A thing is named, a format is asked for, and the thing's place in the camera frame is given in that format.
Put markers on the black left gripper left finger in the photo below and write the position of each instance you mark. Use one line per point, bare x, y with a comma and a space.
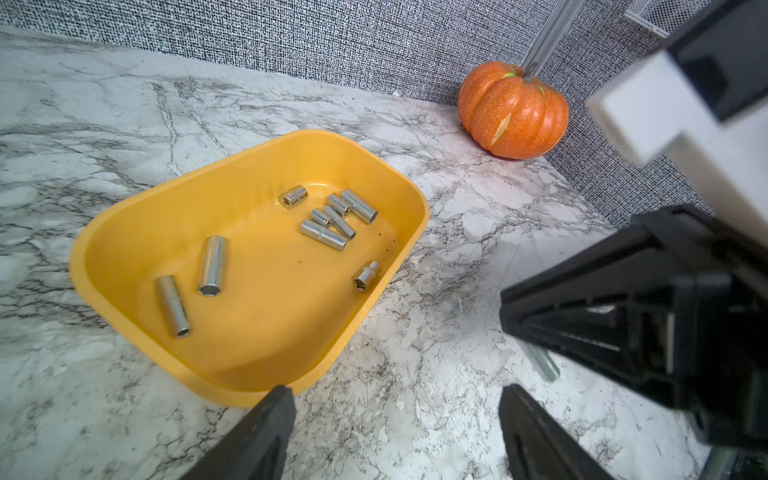
256, 447

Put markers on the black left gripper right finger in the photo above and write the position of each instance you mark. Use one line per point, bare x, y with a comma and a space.
537, 447

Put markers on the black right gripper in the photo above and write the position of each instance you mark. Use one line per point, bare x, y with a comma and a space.
673, 307

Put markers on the short chrome socket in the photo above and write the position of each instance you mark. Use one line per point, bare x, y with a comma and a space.
293, 197

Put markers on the long chrome socket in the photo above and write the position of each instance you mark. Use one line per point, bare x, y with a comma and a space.
360, 207

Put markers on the yellow plastic storage box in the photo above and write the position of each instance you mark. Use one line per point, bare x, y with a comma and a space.
288, 305

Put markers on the orange decorative pumpkin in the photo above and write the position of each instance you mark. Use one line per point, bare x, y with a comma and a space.
510, 116

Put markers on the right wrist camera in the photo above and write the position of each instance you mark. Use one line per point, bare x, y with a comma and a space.
701, 99

